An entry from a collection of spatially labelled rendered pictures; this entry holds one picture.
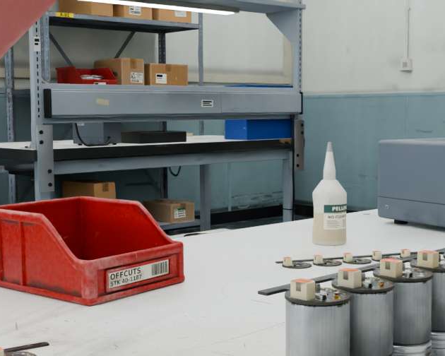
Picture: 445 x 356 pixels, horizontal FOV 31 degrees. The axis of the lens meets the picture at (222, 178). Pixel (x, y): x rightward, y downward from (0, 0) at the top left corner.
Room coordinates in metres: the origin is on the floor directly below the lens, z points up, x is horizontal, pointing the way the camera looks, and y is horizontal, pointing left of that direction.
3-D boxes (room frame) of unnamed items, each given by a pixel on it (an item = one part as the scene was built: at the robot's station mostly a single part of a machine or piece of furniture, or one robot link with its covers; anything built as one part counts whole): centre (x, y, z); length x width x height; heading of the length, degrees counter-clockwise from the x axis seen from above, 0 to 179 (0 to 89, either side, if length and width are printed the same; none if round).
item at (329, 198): (0.78, -0.11, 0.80); 0.03 x 0.03 x 0.10
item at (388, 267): (0.33, -0.07, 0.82); 0.01 x 0.01 x 0.01; 43
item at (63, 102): (3.22, 0.13, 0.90); 1.30 x 0.06 x 0.12; 132
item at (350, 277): (0.31, -0.05, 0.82); 0.01 x 0.01 x 0.01; 43
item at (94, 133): (3.11, 0.49, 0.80); 0.15 x 0.12 x 0.10; 61
